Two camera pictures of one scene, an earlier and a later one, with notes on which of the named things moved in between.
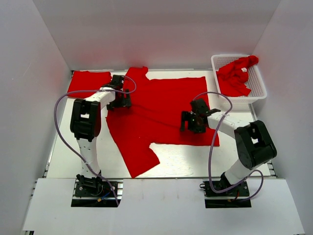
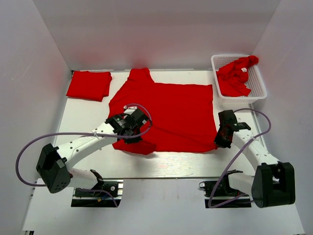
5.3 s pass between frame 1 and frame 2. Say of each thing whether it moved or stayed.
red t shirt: moved
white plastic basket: stayed
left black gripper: moved
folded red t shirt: stayed
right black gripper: moved
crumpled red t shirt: stayed
